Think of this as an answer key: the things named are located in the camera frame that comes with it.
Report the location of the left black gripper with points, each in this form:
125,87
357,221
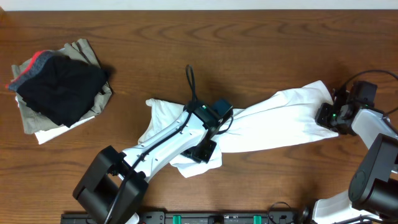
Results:
201,151

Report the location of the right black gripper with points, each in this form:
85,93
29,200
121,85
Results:
321,118

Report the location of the white graphic t-shirt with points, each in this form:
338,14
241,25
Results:
285,119

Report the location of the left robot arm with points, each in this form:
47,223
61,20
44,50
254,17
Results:
112,188

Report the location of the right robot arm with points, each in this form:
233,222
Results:
372,193

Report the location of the black folded garment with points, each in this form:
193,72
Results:
58,87

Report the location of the white folded garment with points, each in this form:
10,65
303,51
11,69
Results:
56,132

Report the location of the khaki folded garment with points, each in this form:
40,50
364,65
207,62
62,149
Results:
79,50

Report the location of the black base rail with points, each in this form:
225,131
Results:
279,212

